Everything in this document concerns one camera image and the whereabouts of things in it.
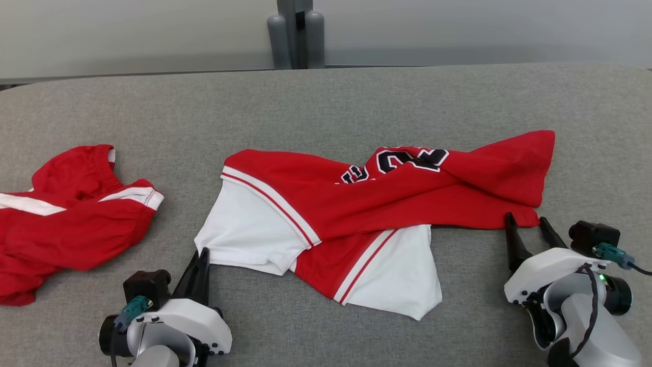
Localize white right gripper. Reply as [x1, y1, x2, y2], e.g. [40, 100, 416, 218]
[504, 213, 612, 306]

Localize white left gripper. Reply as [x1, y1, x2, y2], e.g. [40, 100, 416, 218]
[127, 247, 232, 357]

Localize red white-striped shorts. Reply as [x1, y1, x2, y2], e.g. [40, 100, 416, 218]
[0, 145, 165, 306]

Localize red white basketball jersey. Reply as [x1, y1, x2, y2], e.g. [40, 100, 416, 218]
[194, 130, 556, 321]

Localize grey baseboard strip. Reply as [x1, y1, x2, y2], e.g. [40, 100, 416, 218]
[0, 66, 276, 85]

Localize grey cylinder cap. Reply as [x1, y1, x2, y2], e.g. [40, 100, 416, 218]
[305, 11, 325, 69]
[267, 15, 292, 70]

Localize teal left camera connector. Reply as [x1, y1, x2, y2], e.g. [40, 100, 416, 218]
[113, 296, 153, 332]

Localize teal camera connector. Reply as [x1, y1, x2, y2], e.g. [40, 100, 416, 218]
[593, 243, 635, 270]
[113, 296, 153, 332]

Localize teal right camera connector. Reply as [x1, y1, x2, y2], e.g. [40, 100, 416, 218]
[593, 243, 635, 270]

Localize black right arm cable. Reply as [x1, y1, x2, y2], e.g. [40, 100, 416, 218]
[568, 261, 652, 357]

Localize grey metal post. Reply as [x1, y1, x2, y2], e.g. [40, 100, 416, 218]
[277, 0, 314, 69]

